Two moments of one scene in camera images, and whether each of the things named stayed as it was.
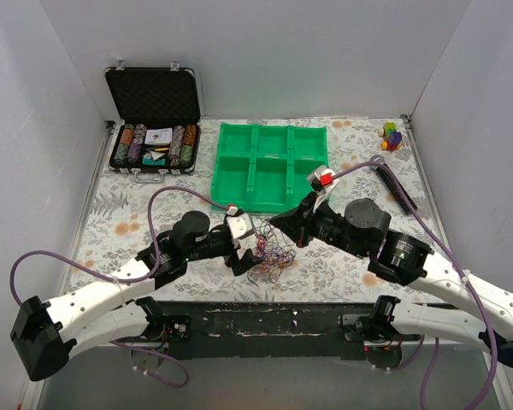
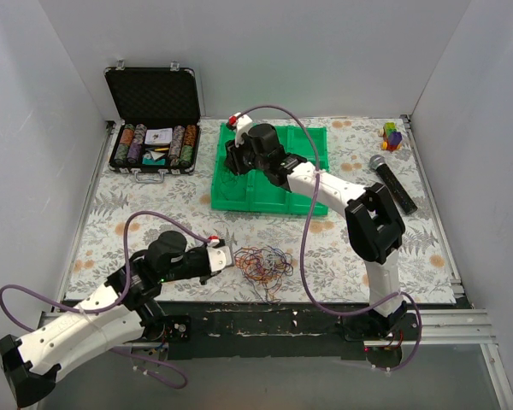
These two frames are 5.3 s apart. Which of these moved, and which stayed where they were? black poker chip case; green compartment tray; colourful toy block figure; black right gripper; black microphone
Moved: black right gripper
Stayed: colourful toy block figure; black poker chip case; black microphone; green compartment tray
